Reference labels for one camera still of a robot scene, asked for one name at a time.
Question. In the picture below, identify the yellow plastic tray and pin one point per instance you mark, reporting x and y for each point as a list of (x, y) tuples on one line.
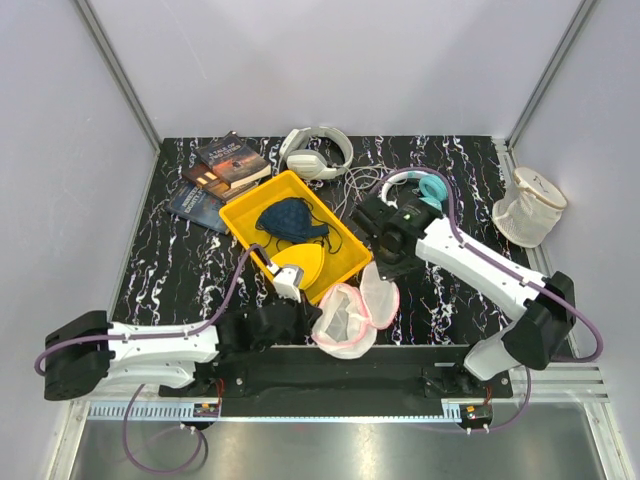
[(241, 214)]

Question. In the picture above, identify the blue bottom book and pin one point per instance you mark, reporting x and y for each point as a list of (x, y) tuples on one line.
[(193, 204)]

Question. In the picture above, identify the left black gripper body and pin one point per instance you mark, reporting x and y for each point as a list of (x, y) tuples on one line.
[(300, 327)]

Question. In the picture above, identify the aluminium frame post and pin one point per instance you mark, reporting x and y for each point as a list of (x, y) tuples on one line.
[(568, 39), (104, 46)]

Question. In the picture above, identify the Tale of Two Cities book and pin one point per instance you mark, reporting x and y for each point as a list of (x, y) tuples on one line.
[(233, 162)]

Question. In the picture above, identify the left aluminium frame post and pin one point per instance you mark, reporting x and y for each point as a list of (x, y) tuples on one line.
[(104, 46)]

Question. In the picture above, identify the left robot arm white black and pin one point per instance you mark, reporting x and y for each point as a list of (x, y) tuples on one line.
[(91, 353)]

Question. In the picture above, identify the white over-ear headphones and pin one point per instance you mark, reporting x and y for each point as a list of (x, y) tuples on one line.
[(310, 164)]

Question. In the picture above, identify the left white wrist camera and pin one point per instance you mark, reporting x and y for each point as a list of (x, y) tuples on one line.
[(286, 281)]

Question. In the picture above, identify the white mesh cylinder laundry bag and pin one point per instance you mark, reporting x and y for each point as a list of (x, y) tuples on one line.
[(530, 208)]

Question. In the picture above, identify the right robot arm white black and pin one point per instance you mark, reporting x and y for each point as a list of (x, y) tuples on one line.
[(538, 306)]

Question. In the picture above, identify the white pink mesh laundry bag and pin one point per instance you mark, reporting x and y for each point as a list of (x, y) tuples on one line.
[(352, 316)]

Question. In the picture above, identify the teal white cat-ear headphones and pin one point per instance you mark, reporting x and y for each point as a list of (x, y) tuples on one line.
[(433, 190)]

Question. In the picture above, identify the right aluminium frame post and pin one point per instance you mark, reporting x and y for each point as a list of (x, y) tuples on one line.
[(568, 39)]

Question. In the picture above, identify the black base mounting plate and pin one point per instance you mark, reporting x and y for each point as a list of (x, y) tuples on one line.
[(398, 376)]

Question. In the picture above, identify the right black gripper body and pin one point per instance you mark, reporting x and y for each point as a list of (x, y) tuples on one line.
[(388, 264)]

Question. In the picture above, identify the aluminium slotted front rail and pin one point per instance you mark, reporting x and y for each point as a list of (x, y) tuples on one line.
[(438, 411)]

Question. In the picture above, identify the dark brown middle book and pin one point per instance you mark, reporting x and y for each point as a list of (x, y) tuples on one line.
[(202, 177)]

